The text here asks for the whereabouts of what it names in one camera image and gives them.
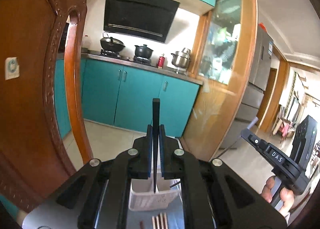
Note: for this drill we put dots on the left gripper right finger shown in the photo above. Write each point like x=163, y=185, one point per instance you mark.
x=214, y=196

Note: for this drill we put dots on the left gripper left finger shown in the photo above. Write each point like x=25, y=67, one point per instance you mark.
x=96, y=196

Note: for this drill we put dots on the teal kitchen cabinets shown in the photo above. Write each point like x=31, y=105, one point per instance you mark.
x=121, y=96

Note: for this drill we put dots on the steel kitchen countertop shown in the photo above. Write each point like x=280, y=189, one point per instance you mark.
x=143, y=67

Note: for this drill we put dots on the white plastic utensil basket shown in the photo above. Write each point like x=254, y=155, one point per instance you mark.
x=143, y=198

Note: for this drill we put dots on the reddish brown chopstick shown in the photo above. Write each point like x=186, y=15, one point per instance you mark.
x=141, y=224

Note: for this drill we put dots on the beige wood chopstick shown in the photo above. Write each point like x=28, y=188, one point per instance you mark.
x=158, y=225

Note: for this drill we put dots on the light wood chopstick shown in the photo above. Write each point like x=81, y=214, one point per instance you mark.
x=154, y=222

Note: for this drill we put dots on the pale and red chopstick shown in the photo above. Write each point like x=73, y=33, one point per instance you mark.
x=161, y=221

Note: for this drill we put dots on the tan wood chopstick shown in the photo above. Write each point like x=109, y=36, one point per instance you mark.
x=165, y=221

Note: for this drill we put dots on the silver refrigerator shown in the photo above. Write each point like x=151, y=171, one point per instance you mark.
x=254, y=93

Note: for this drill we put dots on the gas stove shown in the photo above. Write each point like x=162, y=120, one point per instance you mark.
x=116, y=55

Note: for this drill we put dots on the red canister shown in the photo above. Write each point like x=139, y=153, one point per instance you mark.
x=161, y=62

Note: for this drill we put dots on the black clay pot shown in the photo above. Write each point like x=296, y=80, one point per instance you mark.
x=143, y=51

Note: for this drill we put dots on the black wok with lid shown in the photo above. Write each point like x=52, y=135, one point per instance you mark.
x=110, y=44

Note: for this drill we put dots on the stainless steel pot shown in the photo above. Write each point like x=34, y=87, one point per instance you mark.
x=181, y=59

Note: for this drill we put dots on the wooden framed glass door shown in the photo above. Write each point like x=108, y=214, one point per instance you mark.
x=222, y=54

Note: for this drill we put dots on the white sticker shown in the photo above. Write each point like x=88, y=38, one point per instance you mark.
x=12, y=68

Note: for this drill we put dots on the black range hood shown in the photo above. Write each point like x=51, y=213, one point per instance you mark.
x=150, y=19

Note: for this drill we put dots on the carved wooden chair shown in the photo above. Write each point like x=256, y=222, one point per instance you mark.
x=34, y=161

